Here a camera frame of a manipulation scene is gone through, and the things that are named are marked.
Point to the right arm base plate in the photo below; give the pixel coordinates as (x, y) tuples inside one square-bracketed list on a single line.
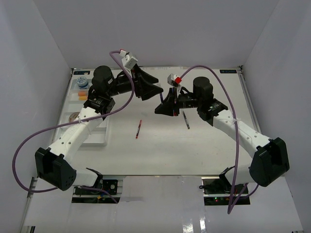
[(217, 193)]

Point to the pink highlighter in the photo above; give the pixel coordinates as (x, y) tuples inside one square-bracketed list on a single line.
[(82, 98)]

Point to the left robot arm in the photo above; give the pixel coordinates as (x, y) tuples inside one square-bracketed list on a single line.
[(53, 164)]

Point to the black gel pen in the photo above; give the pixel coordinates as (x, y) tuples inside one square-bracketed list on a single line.
[(186, 120)]

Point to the black logo sticker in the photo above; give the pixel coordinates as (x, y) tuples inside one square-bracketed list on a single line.
[(84, 72), (228, 71)]

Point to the blue cleaning gel jar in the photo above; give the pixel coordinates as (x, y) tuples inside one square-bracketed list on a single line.
[(82, 82)]

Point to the orange capped highlighter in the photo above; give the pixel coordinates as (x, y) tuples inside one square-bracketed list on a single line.
[(82, 93)]

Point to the red gel pen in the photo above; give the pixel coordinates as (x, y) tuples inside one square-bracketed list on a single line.
[(139, 126)]

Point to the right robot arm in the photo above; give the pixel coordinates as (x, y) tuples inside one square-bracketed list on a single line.
[(269, 156)]

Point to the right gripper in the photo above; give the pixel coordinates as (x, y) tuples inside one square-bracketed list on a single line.
[(167, 108)]

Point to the large clear tape roll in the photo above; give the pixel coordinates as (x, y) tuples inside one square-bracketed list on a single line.
[(73, 116)]

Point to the black logo sticker right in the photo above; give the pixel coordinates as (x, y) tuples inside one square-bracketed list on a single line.
[(228, 71)]

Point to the black logo sticker left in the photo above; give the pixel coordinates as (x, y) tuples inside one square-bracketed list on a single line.
[(84, 72)]

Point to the white compartment tray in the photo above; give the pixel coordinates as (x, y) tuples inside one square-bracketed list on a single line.
[(99, 136)]

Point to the aluminium table rail right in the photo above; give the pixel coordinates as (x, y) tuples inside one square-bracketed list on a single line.
[(255, 116)]

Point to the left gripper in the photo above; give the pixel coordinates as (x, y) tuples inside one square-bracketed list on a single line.
[(145, 81)]

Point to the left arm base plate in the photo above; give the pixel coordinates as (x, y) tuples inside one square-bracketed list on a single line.
[(108, 191)]

